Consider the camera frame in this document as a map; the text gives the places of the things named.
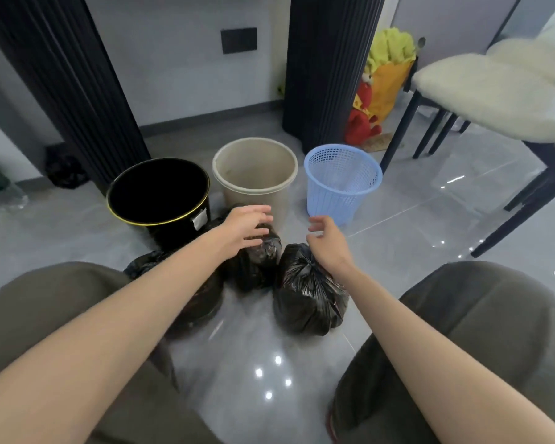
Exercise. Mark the cream cushioned chair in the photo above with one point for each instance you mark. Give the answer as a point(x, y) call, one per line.
point(490, 97)
point(536, 57)

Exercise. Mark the yellow plush toy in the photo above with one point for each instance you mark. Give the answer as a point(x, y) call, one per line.
point(388, 83)

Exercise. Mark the person's left leg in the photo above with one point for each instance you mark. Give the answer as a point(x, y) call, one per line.
point(37, 300)

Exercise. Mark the black garbage bag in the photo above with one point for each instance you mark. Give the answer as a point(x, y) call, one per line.
point(199, 305)
point(305, 300)
point(254, 268)

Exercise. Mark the person's right hand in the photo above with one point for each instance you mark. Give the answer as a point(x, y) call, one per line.
point(333, 254)

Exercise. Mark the red plush toy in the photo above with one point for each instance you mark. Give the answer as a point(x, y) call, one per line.
point(360, 124)

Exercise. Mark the blue mesh plastic bin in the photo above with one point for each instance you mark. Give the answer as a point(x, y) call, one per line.
point(337, 198)

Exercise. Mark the person's right pink shoe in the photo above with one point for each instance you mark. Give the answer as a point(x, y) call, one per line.
point(332, 427)

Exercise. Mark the person's left forearm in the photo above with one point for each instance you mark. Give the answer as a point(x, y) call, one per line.
point(97, 346)

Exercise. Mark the small crumpled black bag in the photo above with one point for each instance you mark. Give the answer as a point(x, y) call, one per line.
point(67, 168)

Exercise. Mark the person's left hand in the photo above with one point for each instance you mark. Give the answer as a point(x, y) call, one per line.
point(243, 231)

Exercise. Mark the black wall outlet panel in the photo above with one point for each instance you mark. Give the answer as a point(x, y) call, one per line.
point(239, 40)

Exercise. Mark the person's leg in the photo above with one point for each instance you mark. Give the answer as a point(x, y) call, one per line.
point(513, 319)
point(37, 300)

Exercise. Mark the black bin with gold rim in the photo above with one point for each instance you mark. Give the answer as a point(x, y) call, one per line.
point(162, 189)

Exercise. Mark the person's right leg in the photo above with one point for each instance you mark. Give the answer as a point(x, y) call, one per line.
point(513, 319)

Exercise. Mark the large clear water bottle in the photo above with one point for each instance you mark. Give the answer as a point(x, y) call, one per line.
point(0, 189)

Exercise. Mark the beige plastic bin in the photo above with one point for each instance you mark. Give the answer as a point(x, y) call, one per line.
point(254, 171)

